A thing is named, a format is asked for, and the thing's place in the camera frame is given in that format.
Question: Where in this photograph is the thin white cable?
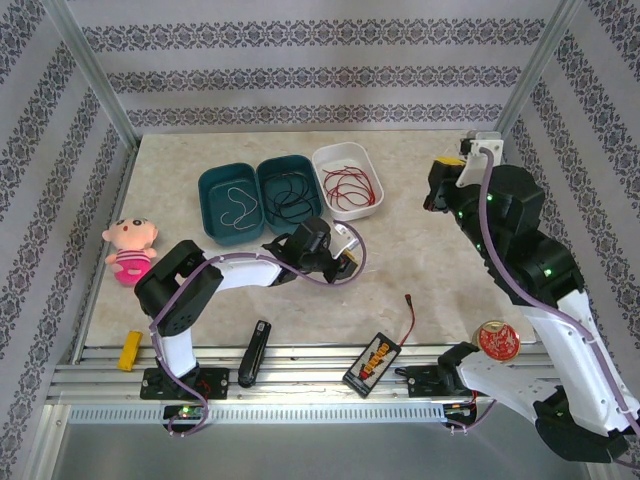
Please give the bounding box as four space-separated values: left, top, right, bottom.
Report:
221 187 260 231

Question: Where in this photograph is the teal plastic bin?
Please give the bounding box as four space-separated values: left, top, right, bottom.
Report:
197 162 266 249
254 153 324 235

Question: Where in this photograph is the white plastic bin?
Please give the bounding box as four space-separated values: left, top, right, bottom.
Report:
310 141 385 222

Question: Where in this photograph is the red lead with connector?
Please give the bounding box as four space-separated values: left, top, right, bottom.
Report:
399 294 419 346

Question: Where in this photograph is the black printed battery box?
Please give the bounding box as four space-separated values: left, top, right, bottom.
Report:
342 332 405 399

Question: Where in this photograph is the red round tin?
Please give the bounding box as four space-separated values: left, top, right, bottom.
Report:
473 319 524 362

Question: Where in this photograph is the pink plush doll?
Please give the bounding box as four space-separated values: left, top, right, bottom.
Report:
102 215 161 287

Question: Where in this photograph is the grey metal panel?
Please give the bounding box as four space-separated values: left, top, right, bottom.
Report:
49 419 601 480

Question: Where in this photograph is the yellow block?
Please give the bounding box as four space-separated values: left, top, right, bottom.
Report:
118 329 145 372

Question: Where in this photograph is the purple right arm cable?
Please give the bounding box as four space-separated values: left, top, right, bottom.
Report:
447 145 640 471

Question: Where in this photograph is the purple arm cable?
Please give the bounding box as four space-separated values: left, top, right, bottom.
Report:
447 145 640 471
148 219 370 437

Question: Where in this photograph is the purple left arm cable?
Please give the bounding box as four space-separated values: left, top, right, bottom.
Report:
148 219 370 437

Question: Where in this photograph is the aluminium rail frame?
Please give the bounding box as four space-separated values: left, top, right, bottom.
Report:
47 342 591 404

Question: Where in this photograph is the aluminium frame post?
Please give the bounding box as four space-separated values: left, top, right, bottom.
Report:
42 0 140 151
492 0 586 146

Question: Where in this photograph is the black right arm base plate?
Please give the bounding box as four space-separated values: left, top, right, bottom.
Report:
407 364 454 399

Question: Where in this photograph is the slotted grey cable duct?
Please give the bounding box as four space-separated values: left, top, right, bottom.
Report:
67 403 447 425

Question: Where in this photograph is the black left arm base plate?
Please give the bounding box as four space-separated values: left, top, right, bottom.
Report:
140 367 231 401

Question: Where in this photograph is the aluminium side rail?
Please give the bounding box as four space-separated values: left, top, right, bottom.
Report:
72 144 144 366

